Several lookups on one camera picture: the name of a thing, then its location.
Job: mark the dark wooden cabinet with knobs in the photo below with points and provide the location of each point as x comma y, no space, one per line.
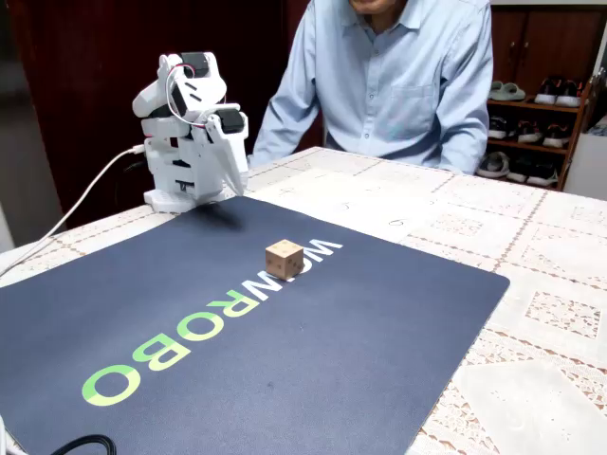
545,42

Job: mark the dark red wooden door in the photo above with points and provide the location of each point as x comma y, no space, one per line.
95,71

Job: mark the dark blue WOWROBO mat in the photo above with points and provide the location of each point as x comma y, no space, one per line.
284,360

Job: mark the person left forearm blue sleeve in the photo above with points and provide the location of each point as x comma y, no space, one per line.
465,137

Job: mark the white lace tablecloth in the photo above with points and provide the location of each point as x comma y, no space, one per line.
545,265

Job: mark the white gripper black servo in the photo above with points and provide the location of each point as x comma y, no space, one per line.
230,153

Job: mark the white storage bin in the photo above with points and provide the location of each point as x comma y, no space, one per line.
585,166

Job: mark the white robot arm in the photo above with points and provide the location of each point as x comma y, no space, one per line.
166,156

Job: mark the pale green sandal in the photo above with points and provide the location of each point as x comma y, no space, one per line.
513,92
495,91

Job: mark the person right forearm blue sleeve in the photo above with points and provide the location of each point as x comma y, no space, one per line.
280,128

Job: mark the person torso light blue shirt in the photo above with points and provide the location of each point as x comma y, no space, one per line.
389,76

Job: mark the black sneaker white sole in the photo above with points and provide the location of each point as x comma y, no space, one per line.
556,136
498,128
529,132
519,170
543,176
569,95
547,92

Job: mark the wooden dice cube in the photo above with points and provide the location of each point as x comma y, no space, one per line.
284,260

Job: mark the wooden shoe rack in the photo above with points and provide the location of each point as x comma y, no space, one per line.
576,118

